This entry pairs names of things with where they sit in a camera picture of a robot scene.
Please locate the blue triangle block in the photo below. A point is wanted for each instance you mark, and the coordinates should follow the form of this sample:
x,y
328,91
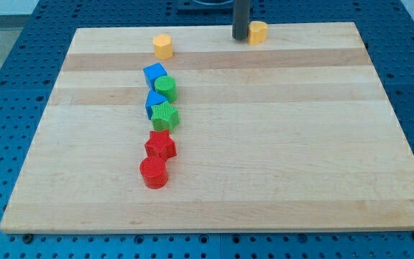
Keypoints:
x,y
153,98

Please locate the blue cube block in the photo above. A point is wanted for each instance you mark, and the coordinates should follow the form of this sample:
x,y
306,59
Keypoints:
x,y
152,73

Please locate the green star block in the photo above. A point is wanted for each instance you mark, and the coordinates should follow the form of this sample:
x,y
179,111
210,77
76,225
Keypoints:
x,y
164,117

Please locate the red star block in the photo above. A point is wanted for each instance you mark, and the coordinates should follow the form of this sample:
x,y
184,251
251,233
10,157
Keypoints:
x,y
161,145

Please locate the green cylinder block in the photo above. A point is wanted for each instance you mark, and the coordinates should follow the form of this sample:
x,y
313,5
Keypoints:
x,y
166,86

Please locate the red cylinder block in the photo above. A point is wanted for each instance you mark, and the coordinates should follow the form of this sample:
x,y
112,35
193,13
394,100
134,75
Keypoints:
x,y
154,172

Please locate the wooden board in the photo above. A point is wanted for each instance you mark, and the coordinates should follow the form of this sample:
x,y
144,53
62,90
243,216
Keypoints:
x,y
295,134

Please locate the yellow hexagon block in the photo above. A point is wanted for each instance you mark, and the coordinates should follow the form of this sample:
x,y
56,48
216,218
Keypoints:
x,y
163,46

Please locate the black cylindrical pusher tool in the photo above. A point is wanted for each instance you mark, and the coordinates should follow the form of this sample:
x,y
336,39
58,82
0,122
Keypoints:
x,y
240,22

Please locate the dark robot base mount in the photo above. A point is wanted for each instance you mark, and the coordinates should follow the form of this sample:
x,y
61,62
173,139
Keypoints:
x,y
204,6

